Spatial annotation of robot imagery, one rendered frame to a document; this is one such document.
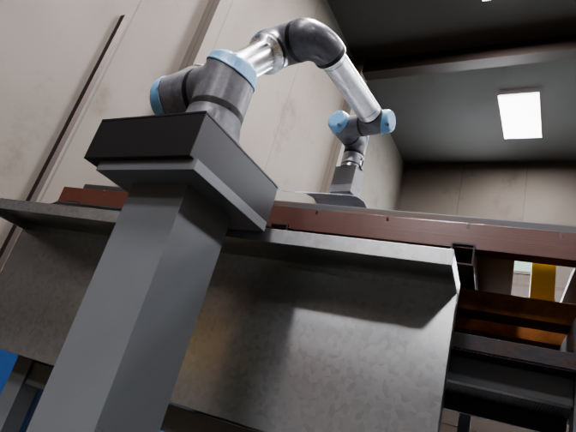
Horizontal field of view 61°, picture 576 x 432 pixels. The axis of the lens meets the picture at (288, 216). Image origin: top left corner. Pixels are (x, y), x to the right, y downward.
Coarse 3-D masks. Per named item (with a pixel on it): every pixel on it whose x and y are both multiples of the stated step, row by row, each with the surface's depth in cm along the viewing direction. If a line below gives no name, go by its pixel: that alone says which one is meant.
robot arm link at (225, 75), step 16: (208, 64) 102; (224, 64) 100; (240, 64) 101; (192, 80) 103; (208, 80) 99; (224, 80) 99; (240, 80) 100; (256, 80) 106; (192, 96) 101; (224, 96) 98; (240, 96) 100; (240, 112) 100
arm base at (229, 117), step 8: (200, 96) 98; (208, 96) 97; (192, 104) 98; (200, 104) 97; (208, 104) 96; (216, 104) 97; (224, 104) 97; (216, 112) 96; (224, 112) 97; (232, 112) 98; (224, 120) 96; (232, 120) 98; (240, 120) 101; (224, 128) 95; (232, 128) 97; (240, 128) 102; (232, 136) 96
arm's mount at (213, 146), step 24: (120, 120) 94; (144, 120) 90; (168, 120) 87; (192, 120) 84; (216, 120) 85; (96, 144) 93; (120, 144) 90; (144, 144) 87; (168, 144) 84; (192, 144) 81; (216, 144) 86; (216, 168) 86; (240, 168) 92; (240, 192) 92; (264, 192) 99; (264, 216) 100
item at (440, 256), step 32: (32, 224) 156; (64, 224) 145; (96, 224) 135; (224, 256) 127; (256, 256) 123; (288, 256) 115; (320, 256) 109; (352, 256) 103; (384, 256) 90; (416, 256) 88; (448, 256) 86; (448, 288) 103
